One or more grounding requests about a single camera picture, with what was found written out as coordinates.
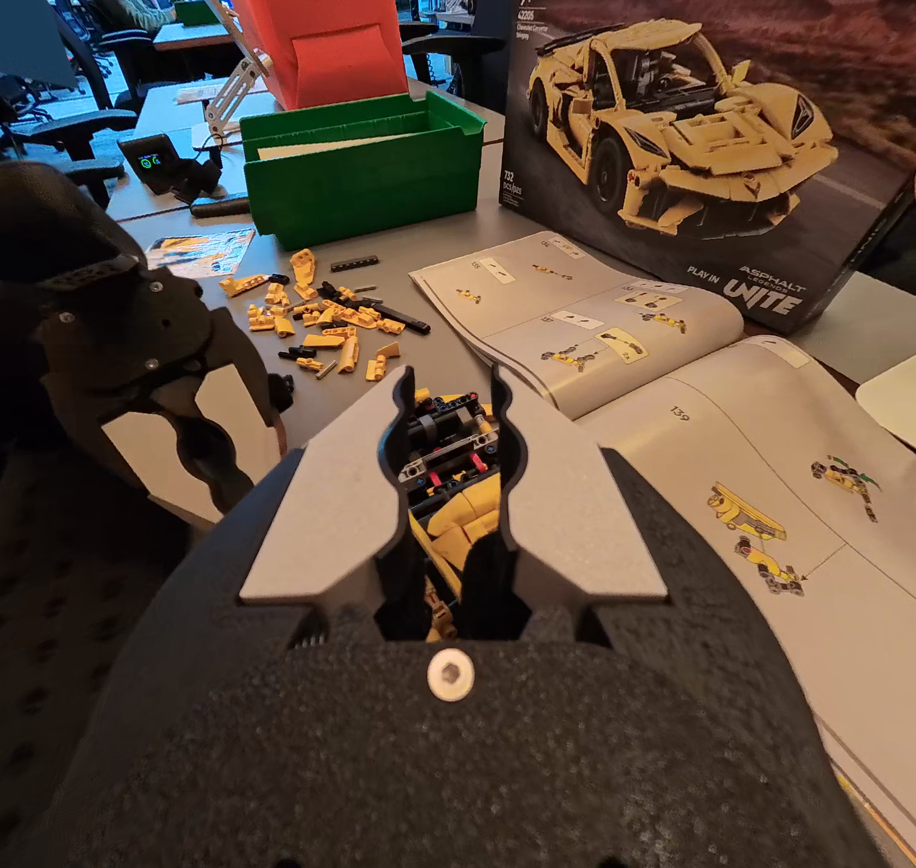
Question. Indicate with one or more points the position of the grey desk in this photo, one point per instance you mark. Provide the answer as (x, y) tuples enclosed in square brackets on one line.
[(444, 224)]

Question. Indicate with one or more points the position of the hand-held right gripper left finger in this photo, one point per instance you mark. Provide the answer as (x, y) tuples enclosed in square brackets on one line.
[(322, 524)]

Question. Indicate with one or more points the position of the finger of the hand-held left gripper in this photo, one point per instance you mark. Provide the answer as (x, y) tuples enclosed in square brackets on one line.
[(243, 410), (139, 446)]

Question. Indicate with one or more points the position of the white document stand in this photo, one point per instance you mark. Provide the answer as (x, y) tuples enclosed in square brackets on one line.
[(894, 395), (232, 91)]

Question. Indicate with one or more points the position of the black cylinder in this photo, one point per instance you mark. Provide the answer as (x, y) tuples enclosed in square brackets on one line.
[(218, 206)]

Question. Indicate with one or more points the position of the small black brick connector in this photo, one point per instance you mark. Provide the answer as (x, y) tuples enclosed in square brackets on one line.
[(283, 388)]

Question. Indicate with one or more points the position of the dark car set box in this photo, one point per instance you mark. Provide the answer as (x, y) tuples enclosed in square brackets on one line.
[(572, 202)]

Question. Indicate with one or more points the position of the green plastic bin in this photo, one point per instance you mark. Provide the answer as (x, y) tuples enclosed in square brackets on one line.
[(358, 188)]

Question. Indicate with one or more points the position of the black device with green display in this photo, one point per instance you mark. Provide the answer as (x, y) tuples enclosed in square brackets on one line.
[(154, 163)]

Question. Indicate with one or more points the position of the yellow printed sticker sheet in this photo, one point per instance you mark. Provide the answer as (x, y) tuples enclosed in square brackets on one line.
[(193, 252)]

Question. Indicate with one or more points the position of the yellow brick car model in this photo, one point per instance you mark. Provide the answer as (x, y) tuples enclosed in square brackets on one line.
[(458, 517)]

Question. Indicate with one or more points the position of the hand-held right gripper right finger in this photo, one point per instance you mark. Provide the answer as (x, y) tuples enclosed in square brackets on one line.
[(587, 524)]

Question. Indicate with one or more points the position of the orange plastic bin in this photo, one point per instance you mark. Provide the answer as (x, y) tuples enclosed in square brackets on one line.
[(322, 23)]

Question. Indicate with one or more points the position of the building instruction booklet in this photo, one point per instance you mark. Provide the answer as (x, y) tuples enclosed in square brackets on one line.
[(715, 453)]

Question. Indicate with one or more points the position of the dark grey holed beam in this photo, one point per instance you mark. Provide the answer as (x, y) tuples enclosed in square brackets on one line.
[(354, 264)]

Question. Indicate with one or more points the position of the pile of yellow brick pieces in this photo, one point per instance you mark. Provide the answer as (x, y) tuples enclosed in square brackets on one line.
[(336, 317)]

